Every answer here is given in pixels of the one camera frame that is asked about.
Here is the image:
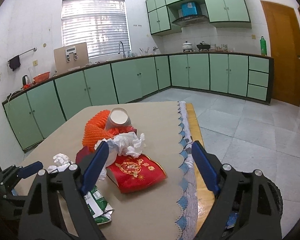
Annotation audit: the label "white tissue small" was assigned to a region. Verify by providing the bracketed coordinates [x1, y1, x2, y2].
[47, 153, 74, 173]

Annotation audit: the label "dark red foam block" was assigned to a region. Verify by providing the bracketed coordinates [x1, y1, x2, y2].
[75, 146, 95, 165]

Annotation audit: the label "green white snack wrapper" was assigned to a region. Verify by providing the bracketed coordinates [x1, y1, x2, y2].
[84, 186, 114, 225]

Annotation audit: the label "orange foam fruit net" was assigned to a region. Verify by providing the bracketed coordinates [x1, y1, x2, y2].
[82, 109, 136, 153]

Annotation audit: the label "red gold printed package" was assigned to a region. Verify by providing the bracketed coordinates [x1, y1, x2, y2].
[107, 154, 167, 194]

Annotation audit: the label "white tissue large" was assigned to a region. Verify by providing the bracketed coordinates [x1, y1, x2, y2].
[94, 132, 145, 181]

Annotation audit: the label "white paper cup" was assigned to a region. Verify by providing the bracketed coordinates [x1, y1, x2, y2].
[105, 107, 132, 130]

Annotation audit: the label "black trash bin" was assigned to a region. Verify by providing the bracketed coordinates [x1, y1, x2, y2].
[225, 179, 284, 233]

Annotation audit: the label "green lower kitchen cabinets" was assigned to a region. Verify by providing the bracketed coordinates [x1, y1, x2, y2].
[2, 53, 274, 151]

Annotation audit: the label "green kitchen cabinets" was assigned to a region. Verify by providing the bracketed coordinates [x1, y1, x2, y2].
[146, 0, 251, 36]
[2, 53, 274, 151]

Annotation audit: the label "chrome kitchen faucet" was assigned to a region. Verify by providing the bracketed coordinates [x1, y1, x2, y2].
[118, 41, 126, 59]

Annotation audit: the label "green upper kitchen cabinets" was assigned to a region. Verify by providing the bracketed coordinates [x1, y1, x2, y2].
[146, 0, 251, 36]

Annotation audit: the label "steel electric kettle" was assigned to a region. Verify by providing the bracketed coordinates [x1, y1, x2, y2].
[22, 75, 32, 86]

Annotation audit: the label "red plastic basin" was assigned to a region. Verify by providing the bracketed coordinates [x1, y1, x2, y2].
[33, 72, 50, 84]

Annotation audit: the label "dark hanging towel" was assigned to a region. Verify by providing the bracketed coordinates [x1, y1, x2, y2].
[8, 55, 21, 71]

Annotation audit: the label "metal towel bar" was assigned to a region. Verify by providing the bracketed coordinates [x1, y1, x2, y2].
[7, 47, 38, 63]

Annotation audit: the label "brown cardboard box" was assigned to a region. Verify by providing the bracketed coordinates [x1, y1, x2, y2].
[53, 42, 89, 75]

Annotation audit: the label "window with white blinds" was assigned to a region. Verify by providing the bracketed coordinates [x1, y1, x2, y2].
[61, 0, 131, 57]

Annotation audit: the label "green bottle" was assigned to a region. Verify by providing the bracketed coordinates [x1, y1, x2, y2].
[260, 36, 267, 56]

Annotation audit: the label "wooden door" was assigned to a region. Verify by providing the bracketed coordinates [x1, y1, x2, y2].
[261, 1, 300, 107]

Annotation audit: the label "black wok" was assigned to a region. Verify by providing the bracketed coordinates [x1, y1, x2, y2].
[196, 41, 211, 51]

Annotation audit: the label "white cooking pot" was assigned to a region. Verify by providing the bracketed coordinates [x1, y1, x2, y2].
[182, 41, 193, 53]

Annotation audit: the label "range hood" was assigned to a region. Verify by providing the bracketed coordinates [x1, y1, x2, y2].
[172, 15, 209, 28]

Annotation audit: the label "blue box on hood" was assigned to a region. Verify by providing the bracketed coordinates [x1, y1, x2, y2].
[181, 1, 202, 17]

